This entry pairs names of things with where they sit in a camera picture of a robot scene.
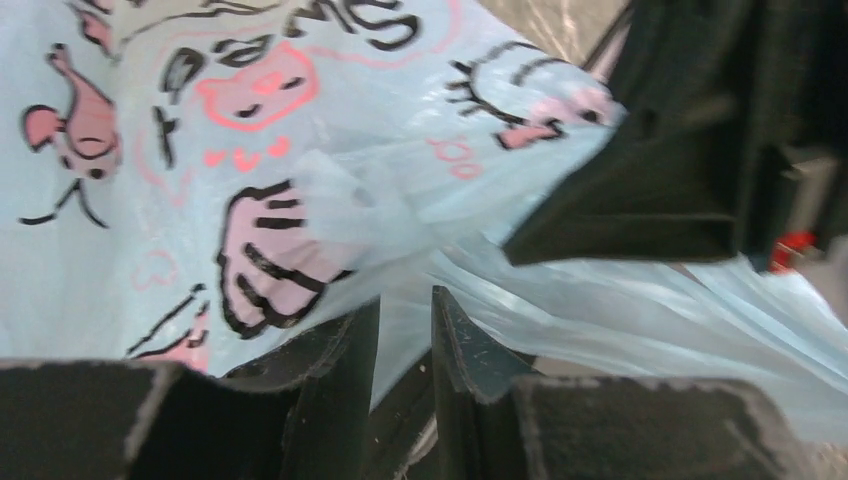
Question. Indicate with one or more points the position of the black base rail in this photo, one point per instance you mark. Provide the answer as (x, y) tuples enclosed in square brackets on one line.
[(401, 429)]

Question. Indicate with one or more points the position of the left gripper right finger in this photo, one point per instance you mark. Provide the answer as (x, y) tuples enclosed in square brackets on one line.
[(499, 418)]

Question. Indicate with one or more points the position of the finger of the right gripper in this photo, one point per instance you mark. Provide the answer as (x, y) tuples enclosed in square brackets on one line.
[(735, 139)]

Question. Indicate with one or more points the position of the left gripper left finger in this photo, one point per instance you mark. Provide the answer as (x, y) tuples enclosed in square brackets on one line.
[(298, 412)]

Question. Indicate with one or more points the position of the light blue plastic bag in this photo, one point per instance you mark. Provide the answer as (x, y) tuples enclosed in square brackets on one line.
[(202, 182)]

